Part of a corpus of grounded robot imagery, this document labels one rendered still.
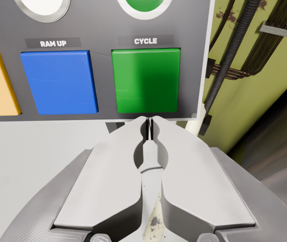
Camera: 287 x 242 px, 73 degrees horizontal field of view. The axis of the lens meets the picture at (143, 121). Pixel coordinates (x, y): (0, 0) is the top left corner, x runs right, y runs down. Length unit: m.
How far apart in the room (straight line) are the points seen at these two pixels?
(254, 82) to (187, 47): 0.39
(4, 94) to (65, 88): 0.08
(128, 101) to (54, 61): 0.09
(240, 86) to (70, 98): 0.48
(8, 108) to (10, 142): 1.31
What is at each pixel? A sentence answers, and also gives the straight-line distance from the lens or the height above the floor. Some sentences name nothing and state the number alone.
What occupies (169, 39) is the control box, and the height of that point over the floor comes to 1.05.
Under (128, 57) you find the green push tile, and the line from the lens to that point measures 0.22.
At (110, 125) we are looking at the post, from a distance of 0.55.
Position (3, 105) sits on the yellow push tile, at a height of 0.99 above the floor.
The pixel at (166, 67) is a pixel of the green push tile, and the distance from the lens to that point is 0.22.
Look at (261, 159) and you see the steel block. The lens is 0.66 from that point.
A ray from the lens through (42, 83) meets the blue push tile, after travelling 0.26.
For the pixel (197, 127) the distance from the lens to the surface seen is 0.64.
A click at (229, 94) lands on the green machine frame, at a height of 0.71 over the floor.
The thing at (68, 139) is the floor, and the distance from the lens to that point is 1.42.
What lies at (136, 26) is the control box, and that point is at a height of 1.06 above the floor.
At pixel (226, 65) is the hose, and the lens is 0.54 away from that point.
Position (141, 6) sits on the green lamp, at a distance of 0.22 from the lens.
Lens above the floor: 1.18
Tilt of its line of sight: 59 degrees down
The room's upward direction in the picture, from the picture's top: 3 degrees counter-clockwise
